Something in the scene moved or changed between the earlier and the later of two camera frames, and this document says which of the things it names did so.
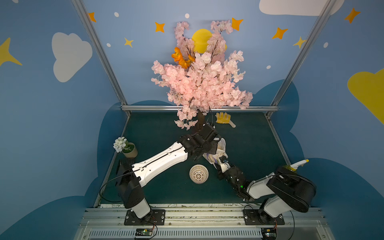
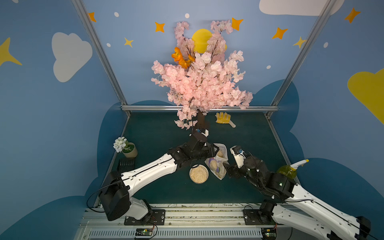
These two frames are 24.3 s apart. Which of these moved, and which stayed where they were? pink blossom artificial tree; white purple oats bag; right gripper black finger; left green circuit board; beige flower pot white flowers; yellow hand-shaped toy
Moved: white purple oats bag; right gripper black finger
Stayed: beige flower pot white flowers; pink blossom artificial tree; yellow hand-shaped toy; left green circuit board
